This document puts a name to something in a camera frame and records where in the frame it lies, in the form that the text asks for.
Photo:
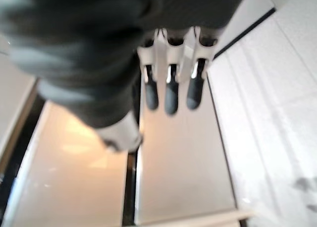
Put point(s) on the beige glossy cabinet door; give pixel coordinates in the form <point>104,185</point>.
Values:
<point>245,16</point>

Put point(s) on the beige cabinet side panel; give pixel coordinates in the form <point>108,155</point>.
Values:
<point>12,96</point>

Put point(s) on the right robot hand black cloth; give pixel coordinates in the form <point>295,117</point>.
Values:
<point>81,44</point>

